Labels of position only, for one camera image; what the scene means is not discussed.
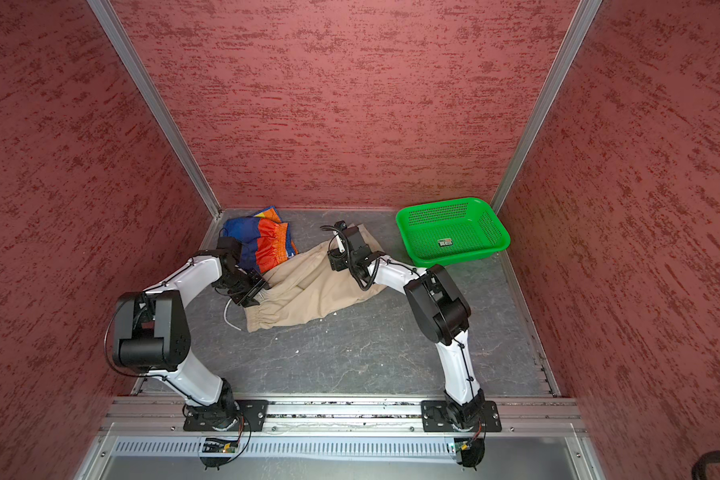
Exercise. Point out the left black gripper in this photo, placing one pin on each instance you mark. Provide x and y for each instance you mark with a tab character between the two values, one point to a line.
258	283

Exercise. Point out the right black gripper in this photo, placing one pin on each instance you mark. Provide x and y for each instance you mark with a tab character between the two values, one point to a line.
335	257

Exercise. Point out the beige shorts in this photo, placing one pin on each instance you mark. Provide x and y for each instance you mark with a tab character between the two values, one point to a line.
302	289

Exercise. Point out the rainbow striped shorts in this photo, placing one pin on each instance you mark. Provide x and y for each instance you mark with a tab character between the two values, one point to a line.
266	240

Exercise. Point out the green plastic basket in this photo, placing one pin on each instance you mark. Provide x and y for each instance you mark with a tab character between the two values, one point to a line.
472	225

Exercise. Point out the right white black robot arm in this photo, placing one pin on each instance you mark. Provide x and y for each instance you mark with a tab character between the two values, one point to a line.
438	306

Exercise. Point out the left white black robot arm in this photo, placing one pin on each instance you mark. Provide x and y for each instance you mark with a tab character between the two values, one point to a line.
150	337

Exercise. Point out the left base connector board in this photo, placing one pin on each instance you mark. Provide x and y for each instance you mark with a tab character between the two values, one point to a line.
219	446

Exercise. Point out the base connector board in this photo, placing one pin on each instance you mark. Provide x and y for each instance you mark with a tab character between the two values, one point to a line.
469	453
219	446

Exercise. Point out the white perforated vent strip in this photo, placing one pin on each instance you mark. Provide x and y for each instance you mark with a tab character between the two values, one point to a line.
312	447

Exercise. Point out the right base connector board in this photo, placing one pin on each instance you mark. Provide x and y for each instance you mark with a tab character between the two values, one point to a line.
469	453

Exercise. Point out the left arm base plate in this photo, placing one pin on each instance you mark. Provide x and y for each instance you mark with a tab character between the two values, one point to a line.
241	415

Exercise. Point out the aluminium front rail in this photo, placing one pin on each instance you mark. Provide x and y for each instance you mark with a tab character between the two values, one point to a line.
374	416

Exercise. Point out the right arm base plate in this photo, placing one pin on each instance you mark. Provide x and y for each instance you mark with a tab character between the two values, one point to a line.
445	416

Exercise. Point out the left aluminium corner post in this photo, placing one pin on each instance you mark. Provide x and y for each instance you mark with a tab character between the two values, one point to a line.
115	32

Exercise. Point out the aluminium corner post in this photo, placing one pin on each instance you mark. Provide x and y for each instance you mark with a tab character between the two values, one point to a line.
578	28
115	32

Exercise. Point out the right aluminium corner post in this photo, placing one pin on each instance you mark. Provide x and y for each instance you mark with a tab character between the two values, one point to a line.
578	28

